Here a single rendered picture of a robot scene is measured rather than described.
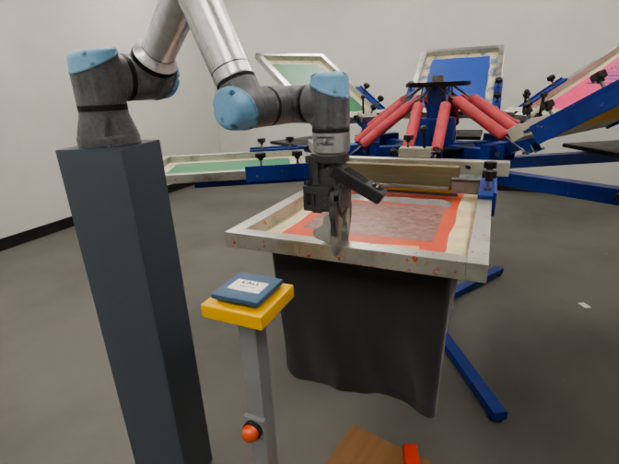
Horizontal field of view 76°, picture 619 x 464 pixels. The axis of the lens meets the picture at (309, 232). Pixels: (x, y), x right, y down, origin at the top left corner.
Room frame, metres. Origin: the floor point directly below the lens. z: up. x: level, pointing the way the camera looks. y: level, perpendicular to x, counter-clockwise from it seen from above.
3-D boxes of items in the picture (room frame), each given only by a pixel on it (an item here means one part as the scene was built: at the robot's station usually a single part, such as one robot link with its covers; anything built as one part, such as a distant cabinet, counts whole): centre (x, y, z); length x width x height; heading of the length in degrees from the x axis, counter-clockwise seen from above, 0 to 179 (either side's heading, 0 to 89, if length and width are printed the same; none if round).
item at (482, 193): (1.24, -0.58, 0.98); 0.30 x 0.05 x 0.07; 155
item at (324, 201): (0.81, -0.04, 1.13); 0.09 x 0.08 x 0.12; 65
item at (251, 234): (1.14, -0.22, 0.98); 0.79 x 0.58 x 0.04; 155
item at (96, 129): (1.06, 0.51, 1.25); 0.15 x 0.15 x 0.10
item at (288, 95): (0.86, 0.04, 1.29); 0.11 x 0.11 x 0.08; 53
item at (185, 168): (2.01, 0.24, 1.05); 1.08 x 0.61 x 0.23; 95
